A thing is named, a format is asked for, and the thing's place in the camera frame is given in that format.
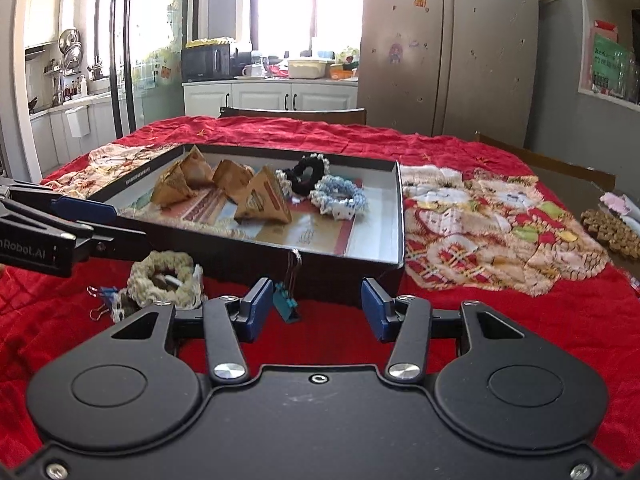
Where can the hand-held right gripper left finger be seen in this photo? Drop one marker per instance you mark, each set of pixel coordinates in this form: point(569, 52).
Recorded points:
point(260, 305)

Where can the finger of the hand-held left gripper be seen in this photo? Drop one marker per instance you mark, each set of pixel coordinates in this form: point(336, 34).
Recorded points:
point(85, 208)
point(115, 242)

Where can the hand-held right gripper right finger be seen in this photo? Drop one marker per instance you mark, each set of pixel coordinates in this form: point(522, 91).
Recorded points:
point(375, 310)

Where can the teal binder clip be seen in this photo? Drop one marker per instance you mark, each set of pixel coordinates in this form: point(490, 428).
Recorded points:
point(285, 305)

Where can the black shallow cardboard box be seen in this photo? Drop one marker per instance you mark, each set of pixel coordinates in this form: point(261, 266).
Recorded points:
point(240, 270)

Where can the cream crochet scrunchie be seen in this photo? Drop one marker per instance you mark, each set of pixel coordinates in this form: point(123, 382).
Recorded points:
point(145, 272)

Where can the brown triangular snack packet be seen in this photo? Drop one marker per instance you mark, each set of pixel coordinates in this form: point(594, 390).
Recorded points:
point(232, 176)
point(262, 202)
point(182, 180)

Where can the light blue crochet scrunchie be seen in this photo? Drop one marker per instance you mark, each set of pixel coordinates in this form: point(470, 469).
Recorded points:
point(325, 201)

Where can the blue binder clip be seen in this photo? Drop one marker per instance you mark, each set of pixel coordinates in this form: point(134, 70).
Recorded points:
point(107, 292)

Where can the olive white-edged crochet scrunchie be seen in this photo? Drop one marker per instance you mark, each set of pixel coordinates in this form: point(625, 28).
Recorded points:
point(120, 310)

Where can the white hanging bin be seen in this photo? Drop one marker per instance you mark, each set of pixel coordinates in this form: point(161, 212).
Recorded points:
point(78, 121)

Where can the black crochet scrunchie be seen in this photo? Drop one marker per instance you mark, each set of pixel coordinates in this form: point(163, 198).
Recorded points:
point(301, 188)

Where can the metal pot lid rack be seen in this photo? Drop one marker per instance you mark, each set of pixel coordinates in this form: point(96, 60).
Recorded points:
point(71, 50)

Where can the black microwave oven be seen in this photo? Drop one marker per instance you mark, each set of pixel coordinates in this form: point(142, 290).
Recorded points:
point(207, 62)

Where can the wooden chair back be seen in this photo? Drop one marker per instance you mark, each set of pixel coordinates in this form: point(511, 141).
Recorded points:
point(295, 115)

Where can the wooden chair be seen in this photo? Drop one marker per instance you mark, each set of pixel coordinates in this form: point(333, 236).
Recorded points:
point(295, 115)
point(550, 160)

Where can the white kitchen cabinet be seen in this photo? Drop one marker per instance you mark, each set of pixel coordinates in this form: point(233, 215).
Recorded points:
point(260, 97)

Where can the white mug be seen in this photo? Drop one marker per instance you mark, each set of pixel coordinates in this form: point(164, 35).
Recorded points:
point(252, 70)

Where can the cream plastic tub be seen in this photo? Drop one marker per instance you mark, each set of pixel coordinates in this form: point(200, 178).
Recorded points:
point(307, 68)

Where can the beige refrigerator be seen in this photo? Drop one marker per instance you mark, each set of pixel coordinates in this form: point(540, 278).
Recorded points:
point(450, 60)

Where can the pink cloth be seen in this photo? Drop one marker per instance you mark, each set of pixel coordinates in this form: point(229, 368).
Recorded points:
point(620, 205)

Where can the green printed package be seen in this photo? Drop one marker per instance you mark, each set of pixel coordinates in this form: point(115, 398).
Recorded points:
point(607, 65)

